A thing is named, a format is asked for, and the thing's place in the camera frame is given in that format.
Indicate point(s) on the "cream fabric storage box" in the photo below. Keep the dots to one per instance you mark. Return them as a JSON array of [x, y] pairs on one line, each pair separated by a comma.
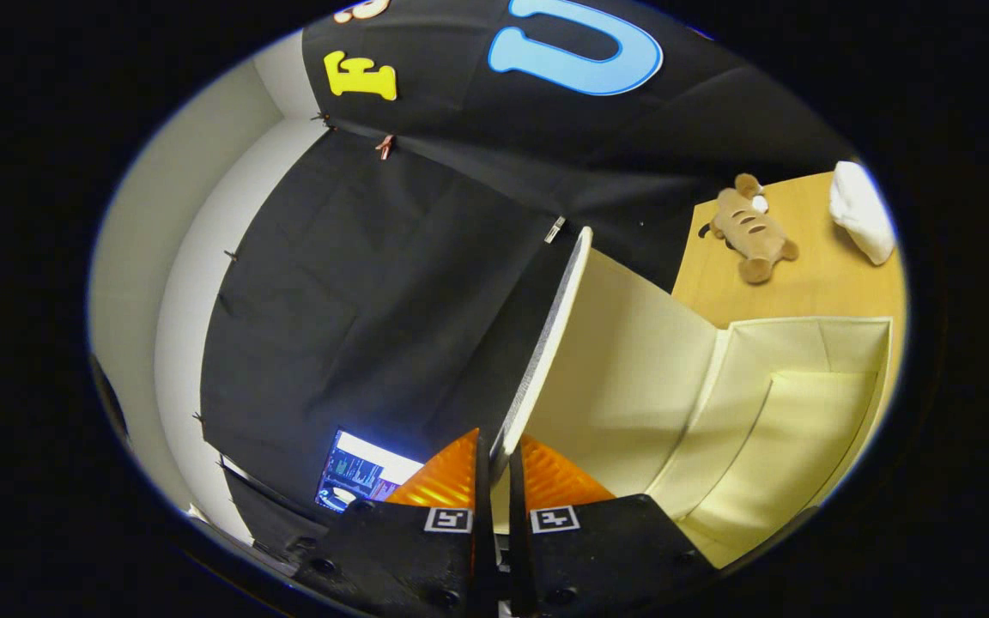
[[632, 386]]

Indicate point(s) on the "white clip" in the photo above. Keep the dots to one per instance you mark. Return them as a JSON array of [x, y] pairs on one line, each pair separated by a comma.
[[554, 230]]

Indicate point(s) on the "white plush toy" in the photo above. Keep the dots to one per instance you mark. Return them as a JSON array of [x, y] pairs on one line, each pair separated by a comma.
[[862, 210]]

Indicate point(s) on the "black backdrop cloth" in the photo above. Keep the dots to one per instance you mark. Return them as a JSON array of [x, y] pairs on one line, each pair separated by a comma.
[[391, 283]]

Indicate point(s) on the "computer monitor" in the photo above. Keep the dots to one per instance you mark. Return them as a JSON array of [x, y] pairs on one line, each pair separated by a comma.
[[366, 472]]

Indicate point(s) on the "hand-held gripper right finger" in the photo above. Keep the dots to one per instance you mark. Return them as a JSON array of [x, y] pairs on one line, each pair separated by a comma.
[[518, 549]]

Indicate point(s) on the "red clip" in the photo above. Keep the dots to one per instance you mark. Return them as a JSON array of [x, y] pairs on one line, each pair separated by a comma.
[[384, 148]]

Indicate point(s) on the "brown striped plush toy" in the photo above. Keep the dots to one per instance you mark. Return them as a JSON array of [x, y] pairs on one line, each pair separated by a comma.
[[752, 232]]

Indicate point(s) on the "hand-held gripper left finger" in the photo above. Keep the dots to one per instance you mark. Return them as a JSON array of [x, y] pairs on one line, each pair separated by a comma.
[[483, 532]]

